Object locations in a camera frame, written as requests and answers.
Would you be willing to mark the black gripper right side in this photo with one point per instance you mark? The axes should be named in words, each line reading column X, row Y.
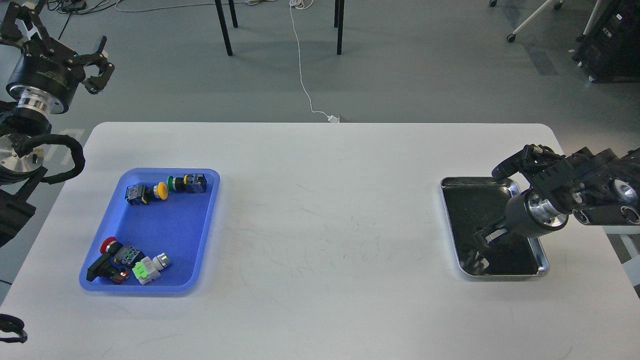
column 518, row 221

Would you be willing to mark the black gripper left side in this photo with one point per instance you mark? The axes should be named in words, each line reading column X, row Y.
column 22, row 28

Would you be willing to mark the black robot arm right side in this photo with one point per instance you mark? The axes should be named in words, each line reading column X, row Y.
column 598, row 189

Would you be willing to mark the metal tray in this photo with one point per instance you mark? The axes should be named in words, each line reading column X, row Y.
column 472, row 203

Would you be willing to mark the black chair leg left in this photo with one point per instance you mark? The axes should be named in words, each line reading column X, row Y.
column 223, row 23

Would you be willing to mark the black chair leg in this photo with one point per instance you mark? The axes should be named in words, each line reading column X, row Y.
column 338, row 23
column 223, row 23

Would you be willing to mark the white caster chair base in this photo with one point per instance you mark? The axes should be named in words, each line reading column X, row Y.
column 557, row 5

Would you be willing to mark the blue plastic tray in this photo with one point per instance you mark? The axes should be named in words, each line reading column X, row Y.
column 178, row 226

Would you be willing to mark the red emergency stop button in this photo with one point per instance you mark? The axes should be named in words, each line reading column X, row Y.
column 115, row 262

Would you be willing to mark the black equipment box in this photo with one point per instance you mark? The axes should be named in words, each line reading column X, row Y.
column 610, row 51

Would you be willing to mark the black chair leg right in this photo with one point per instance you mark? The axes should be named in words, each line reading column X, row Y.
column 338, row 23

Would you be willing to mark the yellow push button switch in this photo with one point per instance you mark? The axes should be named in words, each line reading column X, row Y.
column 141, row 194

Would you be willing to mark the green push button switch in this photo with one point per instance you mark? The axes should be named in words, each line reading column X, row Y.
column 192, row 183

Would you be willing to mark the white green selector switch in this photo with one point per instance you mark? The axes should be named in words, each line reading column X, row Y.
column 148, row 269

